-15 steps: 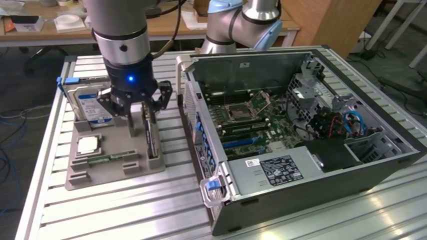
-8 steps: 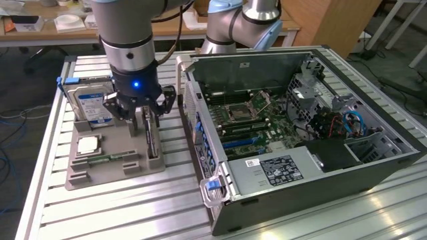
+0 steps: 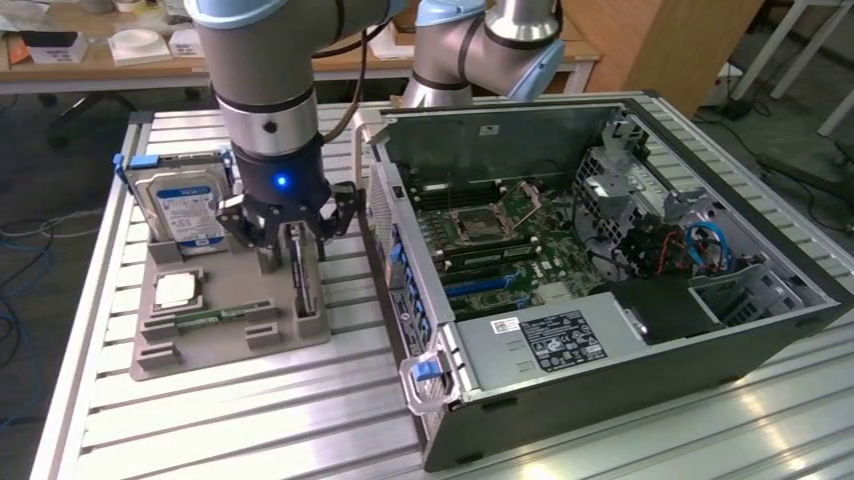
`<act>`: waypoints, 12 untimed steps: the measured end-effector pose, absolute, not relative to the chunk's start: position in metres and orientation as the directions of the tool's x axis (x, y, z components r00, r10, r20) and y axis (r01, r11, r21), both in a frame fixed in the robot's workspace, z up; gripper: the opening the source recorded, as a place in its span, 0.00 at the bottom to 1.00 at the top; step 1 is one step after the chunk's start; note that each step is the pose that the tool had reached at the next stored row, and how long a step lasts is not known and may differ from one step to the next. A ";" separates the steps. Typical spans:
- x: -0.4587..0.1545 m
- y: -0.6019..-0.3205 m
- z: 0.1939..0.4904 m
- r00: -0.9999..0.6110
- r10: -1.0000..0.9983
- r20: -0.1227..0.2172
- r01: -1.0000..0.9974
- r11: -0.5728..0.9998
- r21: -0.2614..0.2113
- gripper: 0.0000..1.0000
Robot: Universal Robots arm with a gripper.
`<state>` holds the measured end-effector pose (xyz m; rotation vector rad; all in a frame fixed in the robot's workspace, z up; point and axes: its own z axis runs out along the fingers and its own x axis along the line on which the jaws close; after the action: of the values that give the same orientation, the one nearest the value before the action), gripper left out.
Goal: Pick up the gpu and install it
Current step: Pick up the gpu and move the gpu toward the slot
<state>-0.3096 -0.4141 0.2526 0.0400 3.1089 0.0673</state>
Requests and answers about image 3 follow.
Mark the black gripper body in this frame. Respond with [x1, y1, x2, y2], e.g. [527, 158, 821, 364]
[231, 142, 335, 229]

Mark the silver CPU chip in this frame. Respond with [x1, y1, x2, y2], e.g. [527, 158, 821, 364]
[152, 271, 203, 310]

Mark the installed RAM stick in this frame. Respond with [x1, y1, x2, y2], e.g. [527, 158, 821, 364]
[442, 243, 538, 267]

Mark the blue SATA wire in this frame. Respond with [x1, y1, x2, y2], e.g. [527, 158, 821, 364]
[685, 221, 737, 275]

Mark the metal drive cage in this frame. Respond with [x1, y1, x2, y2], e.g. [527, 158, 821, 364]
[571, 117, 677, 222]

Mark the small white labelled box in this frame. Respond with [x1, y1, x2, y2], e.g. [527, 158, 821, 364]
[170, 32, 206, 57]

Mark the white table frame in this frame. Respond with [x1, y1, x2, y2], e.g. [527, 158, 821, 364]
[730, 0, 854, 137]

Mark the blue floor cable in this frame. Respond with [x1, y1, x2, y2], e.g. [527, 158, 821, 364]
[0, 239, 63, 427]

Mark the grey power supply unit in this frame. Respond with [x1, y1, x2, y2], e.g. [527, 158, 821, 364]
[455, 292, 653, 392]

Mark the grey floor cable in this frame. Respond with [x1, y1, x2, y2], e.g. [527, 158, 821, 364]
[0, 208, 103, 239]

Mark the green motherboard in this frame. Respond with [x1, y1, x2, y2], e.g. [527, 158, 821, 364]
[406, 168, 593, 322]

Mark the CPU socket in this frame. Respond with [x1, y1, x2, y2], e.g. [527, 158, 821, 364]
[451, 204, 510, 247]

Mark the hard disk with blue carrier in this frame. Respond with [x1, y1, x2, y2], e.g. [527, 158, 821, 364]
[112, 149, 236, 259]

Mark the wooden cabinet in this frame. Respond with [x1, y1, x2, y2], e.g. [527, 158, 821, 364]
[586, 0, 766, 117]

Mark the wooden desk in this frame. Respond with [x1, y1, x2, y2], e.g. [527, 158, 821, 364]
[0, 0, 602, 97]

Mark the red wire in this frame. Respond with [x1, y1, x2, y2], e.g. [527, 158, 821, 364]
[653, 225, 689, 275]

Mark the grey parts rack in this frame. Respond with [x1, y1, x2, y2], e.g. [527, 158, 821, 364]
[127, 234, 334, 382]

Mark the black floor device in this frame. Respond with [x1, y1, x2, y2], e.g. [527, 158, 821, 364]
[757, 149, 854, 189]

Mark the Nvidia Quadro graphics card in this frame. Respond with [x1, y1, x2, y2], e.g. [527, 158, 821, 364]
[284, 222, 323, 322]

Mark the black power adapter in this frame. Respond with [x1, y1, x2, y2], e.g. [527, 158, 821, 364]
[719, 99, 757, 122]

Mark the translucent case latch handle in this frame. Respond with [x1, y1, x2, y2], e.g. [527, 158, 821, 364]
[398, 344, 463, 417]

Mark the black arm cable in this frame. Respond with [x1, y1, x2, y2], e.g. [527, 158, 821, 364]
[319, 24, 376, 147]

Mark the black office chair base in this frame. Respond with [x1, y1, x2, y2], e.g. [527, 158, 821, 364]
[43, 92, 139, 149]

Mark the white box with black lid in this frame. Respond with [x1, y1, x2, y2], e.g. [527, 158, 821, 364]
[27, 30, 90, 65]

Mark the open metal socket cover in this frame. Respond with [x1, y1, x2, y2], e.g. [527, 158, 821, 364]
[496, 180, 543, 222]

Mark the white square bowl holder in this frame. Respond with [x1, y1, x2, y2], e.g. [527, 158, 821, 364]
[107, 28, 174, 67]

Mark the long PCIe expansion slot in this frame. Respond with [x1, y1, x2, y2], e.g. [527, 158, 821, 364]
[443, 272, 523, 297]

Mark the black open PC case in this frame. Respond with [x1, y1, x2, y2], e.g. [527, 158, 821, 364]
[356, 92, 854, 474]

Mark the green loose RAM stick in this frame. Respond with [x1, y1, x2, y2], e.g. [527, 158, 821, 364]
[171, 306, 254, 330]

